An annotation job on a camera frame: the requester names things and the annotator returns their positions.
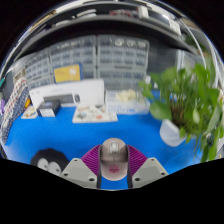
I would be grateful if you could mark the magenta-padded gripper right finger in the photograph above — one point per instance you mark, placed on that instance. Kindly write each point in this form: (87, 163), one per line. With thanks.
(150, 171)

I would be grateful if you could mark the large colourful sticker sheet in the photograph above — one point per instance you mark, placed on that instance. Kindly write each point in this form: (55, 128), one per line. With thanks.
(95, 115)

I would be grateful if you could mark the yellow product box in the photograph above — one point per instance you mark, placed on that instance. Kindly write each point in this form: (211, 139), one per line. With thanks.
(66, 73)

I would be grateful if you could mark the dark wall shelf unit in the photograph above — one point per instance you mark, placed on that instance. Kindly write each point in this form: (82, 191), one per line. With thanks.
(100, 23)

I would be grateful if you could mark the small black box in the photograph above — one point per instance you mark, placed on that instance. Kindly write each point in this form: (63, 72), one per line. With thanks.
(48, 108)

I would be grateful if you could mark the small colourful sticker sheet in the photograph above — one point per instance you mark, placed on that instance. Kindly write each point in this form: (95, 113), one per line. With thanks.
(29, 112)

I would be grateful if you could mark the long white keyboard box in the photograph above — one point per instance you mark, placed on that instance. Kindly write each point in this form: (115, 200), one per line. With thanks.
(91, 88)

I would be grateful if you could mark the black cartoon-eyed mouse pad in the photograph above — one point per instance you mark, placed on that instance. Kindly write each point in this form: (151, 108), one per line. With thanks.
(50, 155)

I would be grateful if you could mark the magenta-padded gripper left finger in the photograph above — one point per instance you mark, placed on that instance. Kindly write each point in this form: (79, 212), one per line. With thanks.
(78, 173)

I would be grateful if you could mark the green plant in white pot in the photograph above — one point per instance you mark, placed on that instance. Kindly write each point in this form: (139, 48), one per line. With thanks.
(186, 96)

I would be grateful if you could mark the white and blue glove box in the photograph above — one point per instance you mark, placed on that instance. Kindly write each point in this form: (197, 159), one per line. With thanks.
(126, 106)

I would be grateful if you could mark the pink computer mouse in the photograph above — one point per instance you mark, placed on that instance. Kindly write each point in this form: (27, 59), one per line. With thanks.
(114, 163)

